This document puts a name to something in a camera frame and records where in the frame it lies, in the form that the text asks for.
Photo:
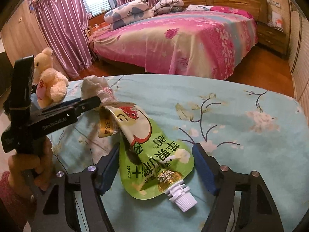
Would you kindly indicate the pink pillow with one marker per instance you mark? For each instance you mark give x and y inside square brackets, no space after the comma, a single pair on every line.
[230,10]

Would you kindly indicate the white pillow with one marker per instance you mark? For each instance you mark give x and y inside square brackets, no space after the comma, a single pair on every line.
[198,8]

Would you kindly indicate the wooden wardrobe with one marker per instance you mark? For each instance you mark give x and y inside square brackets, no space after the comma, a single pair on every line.
[21,35]

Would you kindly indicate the person's left hand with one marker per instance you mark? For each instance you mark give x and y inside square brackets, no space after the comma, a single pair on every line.
[39,167]

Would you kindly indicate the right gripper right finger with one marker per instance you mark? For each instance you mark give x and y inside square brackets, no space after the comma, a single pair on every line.
[208,169]

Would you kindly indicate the bed with pink floral sheet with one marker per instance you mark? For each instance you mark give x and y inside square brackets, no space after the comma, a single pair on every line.
[195,43]

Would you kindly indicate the green juice pouch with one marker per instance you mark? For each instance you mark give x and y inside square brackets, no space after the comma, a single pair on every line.
[150,163]

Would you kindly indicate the large folded heart quilt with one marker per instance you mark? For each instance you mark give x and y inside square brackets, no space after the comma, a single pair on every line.
[128,13]

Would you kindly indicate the wooden headboard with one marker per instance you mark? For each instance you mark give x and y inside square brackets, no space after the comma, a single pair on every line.
[257,8]

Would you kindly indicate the wooden nightstand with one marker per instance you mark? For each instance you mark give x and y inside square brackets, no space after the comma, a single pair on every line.
[272,38]

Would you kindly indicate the left pink curtain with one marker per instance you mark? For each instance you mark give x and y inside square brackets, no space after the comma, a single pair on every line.
[64,23]

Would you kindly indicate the small folded quilt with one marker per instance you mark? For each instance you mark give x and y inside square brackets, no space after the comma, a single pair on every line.
[168,6]

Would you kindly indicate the white bag on nightstand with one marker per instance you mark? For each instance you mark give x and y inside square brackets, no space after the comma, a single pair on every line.
[277,20]

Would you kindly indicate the cream teddy bear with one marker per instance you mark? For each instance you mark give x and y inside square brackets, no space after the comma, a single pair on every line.
[52,85]

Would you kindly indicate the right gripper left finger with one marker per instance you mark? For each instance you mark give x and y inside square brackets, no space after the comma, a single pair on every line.
[107,168]

